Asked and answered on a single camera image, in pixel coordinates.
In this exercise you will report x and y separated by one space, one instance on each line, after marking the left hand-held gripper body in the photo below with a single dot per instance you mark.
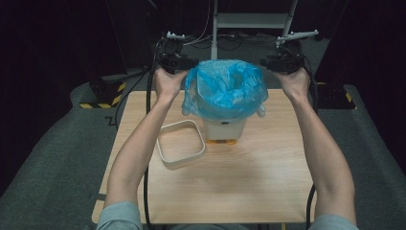
172 57

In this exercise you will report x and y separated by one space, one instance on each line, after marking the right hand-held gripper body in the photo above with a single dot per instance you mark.
287 62

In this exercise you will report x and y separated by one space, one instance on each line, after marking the blue plastic garbage bag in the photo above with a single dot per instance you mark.
223 105

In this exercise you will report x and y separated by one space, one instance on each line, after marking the cream trash bin with face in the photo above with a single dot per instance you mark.
223 129

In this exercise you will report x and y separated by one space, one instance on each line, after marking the person's right hand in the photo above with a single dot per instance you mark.
295 84

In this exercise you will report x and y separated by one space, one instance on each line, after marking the person's left hand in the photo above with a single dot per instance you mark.
169 84

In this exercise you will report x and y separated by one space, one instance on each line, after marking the white metal stand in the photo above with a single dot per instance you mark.
252 20

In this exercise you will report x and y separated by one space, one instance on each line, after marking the black base with striped tape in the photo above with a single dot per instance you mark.
105 91
335 96

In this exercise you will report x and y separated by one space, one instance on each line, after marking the grey tape piece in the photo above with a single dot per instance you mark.
101 197

